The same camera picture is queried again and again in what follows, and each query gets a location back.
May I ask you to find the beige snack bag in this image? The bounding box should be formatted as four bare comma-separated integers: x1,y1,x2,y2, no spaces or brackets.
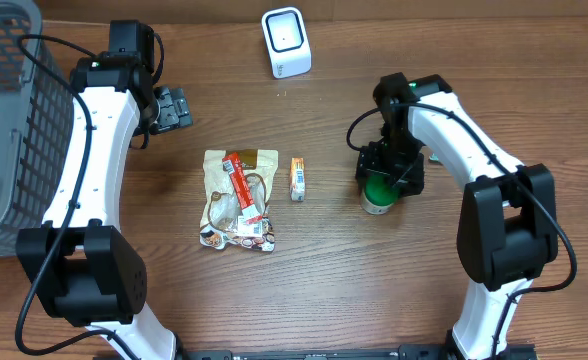
199,149,279,252

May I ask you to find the orange small carton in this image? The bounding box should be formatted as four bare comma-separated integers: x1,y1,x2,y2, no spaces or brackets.
290,158,306,202

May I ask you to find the green lid jar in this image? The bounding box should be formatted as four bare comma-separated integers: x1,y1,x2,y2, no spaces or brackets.
360,175,399,215

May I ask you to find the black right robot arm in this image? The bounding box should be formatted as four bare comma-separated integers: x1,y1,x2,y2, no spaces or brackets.
355,73,558,359

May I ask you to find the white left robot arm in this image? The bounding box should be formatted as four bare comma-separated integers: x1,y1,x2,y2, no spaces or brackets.
15,20,192,359

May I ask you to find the white barcode scanner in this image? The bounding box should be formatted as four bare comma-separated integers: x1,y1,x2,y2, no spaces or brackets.
261,6,312,79

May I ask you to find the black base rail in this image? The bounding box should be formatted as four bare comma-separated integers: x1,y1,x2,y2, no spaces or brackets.
173,343,538,360

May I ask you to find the red stick packet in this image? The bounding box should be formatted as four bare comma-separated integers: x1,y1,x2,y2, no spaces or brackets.
222,152,262,225

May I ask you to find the grey plastic mesh basket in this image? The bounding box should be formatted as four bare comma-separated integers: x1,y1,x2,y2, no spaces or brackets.
0,0,74,257

